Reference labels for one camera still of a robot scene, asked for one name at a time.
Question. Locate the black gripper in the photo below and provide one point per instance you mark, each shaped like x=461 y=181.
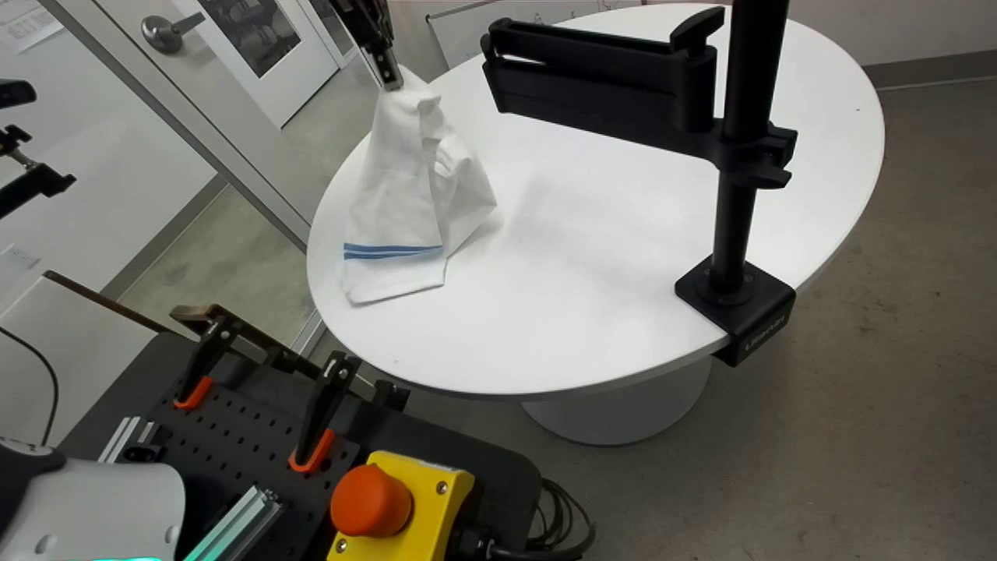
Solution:
x=364 y=19

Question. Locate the white towel with blue stripe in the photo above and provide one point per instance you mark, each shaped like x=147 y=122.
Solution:
x=417 y=197

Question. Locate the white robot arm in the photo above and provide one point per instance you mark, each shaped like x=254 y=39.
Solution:
x=94 y=509

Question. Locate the white door with window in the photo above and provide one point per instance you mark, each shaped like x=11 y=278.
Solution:
x=291 y=72

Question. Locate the black clamp-on stand pole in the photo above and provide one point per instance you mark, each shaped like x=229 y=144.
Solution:
x=742 y=207

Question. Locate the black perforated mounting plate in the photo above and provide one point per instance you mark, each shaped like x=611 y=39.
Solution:
x=250 y=447

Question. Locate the white round table base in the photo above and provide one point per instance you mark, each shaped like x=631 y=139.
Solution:
x=611 y=408

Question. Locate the yellow emergency stop button box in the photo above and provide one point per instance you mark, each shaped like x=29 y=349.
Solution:
x=401 y=501

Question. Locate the short aluminium extrusion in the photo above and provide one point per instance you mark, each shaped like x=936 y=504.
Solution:
x=126 y=437

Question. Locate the long aluminium extrusion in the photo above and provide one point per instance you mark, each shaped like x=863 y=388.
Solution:
x=234 y=524

